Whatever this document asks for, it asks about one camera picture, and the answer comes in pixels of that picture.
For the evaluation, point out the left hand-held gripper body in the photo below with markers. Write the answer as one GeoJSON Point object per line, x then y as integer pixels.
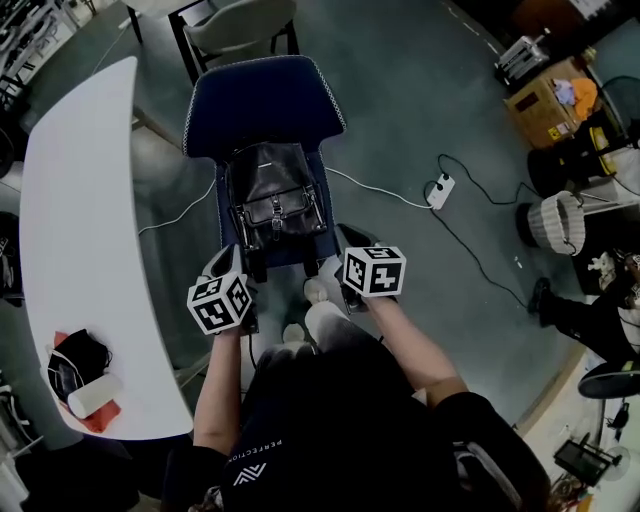
{"type": "Point", "coordinates": [220, 306]}

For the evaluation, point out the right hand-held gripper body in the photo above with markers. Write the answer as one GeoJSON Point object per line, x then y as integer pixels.
{"type": "Point", "coordinates": [376, 272]}

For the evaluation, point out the black leather bag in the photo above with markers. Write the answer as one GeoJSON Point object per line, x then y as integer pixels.
{"type": "Point", "coordinates": [272, 190]}

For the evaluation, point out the dark blue chair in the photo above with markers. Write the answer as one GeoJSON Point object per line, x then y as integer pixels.
{"type": "Point", "coordinates": [260, 100]}

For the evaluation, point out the person's left forearm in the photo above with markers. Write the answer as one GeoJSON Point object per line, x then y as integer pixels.
{"type": "Point", "coordinates": [220, 380]}

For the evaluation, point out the person's right forearm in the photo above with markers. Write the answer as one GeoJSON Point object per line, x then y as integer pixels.
{"type": "Point", "coordinates": [415, 345]}

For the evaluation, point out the grey upholstered chair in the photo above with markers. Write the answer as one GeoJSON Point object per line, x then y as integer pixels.
{"type": "Point", "coordinates": [235, 25]}

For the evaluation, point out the person's white shoe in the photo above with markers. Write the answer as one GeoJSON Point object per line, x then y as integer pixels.
{"type": "Point", "coordinates": [315, 291]}
{"type": "Point", "coordinates": [294, 332]}

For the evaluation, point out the white power strip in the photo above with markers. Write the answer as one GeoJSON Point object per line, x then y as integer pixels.
{"type": "Point", "coordinates": [441, 190]}

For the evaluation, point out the black pouch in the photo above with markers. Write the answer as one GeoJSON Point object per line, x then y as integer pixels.
{"type": "Point", "coordinates": [75, 355]}

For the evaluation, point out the white cylinder roll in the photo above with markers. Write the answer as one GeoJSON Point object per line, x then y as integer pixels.
{"type": "Point", "coordinates": [95, 395]}

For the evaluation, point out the person's black shirt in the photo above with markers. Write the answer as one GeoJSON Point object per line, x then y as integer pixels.
{"type": "Point", "coordinates": [350, 430]}

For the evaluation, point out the white wicker basket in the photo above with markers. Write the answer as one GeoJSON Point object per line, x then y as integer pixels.
{"type": "Point", "coordinates": [562, 222]}

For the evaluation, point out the cardboard box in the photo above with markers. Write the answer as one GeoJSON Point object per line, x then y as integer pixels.
{"type": "Point", "coordinates": [542, 107]}

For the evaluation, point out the silver metal case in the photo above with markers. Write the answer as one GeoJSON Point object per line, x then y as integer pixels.
{"type": "Point", "coordinates": [522, 55]}

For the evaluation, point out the orange cloth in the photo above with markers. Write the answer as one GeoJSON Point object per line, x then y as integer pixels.
{"type": "Point", "coordinates": [585, 95]}

